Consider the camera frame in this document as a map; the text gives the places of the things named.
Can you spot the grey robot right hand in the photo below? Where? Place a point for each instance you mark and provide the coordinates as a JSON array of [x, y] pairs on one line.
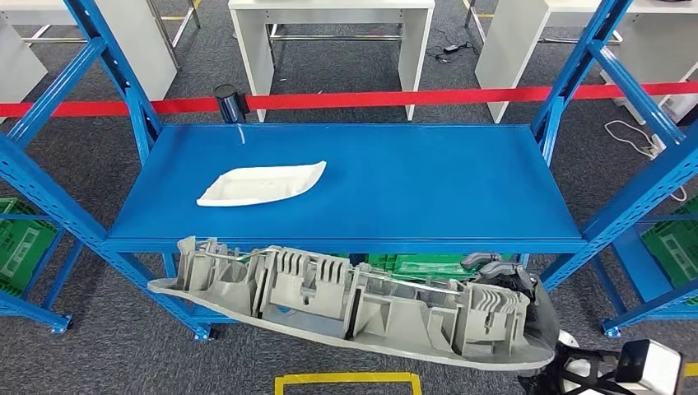
[[542, 311]]

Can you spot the grey plastic wheel hubcap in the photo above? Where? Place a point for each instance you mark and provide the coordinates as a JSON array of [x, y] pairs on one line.
[[327, 305]]

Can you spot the blue metal shelf rack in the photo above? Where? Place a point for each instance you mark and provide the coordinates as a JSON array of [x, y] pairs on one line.
[[354, 185], [632, 267], [33, 313]]

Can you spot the white plastic trim part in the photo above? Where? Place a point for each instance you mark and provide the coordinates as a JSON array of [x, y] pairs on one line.
[[256, 185]]

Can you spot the green plastic crate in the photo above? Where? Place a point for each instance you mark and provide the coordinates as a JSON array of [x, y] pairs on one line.
[[22, 245], [673, 245], [420, 264]]

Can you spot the white power strip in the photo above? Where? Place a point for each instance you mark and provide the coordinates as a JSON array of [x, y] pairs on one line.
[[658, 146]]

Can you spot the red barrier belt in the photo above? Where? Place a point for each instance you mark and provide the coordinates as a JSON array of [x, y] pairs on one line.
[[382, 98]]

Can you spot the black barrier post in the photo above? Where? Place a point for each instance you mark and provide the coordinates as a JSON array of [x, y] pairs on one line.
[[230, 103]]

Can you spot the chrome tube frame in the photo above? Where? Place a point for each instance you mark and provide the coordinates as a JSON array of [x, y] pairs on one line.
[[163, 32]]

